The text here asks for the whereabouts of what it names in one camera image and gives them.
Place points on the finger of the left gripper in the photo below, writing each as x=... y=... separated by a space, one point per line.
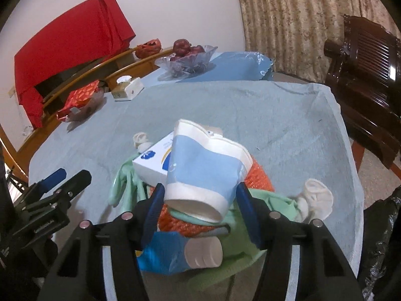
x=45 y=185

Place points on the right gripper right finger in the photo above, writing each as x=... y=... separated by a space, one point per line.
x=324 y=272

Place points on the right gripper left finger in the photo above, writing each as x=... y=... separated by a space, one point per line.
x=77 y=273

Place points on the green rubber glove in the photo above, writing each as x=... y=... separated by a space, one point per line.
x=128 y=189
x=252 y=222

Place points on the blue tube with white cap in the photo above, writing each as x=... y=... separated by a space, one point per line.
x=170 y=253

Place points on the alcohol pads box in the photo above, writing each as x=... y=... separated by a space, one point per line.
x=153 y=162

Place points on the white blue paper cup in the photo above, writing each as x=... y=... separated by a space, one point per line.
x=232 y=164

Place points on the black trash bin with bag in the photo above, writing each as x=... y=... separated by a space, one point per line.
x=379 y=272

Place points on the red snack packet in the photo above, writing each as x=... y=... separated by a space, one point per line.
x=78 y=99

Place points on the orange foam net in pile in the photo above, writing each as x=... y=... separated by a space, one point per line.
x=256 y=178

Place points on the tissue box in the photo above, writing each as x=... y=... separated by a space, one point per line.
x=127 y=88

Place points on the grey-blue tablecloth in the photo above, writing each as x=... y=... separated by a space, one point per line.
x=294 y=131

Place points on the red cloth over television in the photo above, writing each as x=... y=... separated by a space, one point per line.
x=91 y=30

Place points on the red plastic bag on cabinet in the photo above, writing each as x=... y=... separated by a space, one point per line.
x=149 y=48

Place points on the glass fruit bowl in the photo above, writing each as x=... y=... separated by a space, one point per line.
x=187 y=66

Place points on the red apples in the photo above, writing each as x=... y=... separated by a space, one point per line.
x=183 y=48

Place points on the dark wooden armchair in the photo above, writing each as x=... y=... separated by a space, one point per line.
x=364 y=77

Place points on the blue cover on side table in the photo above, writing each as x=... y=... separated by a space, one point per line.
x=227 y=66

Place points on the floral beige curtain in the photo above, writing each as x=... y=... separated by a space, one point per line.
x=293 y=32

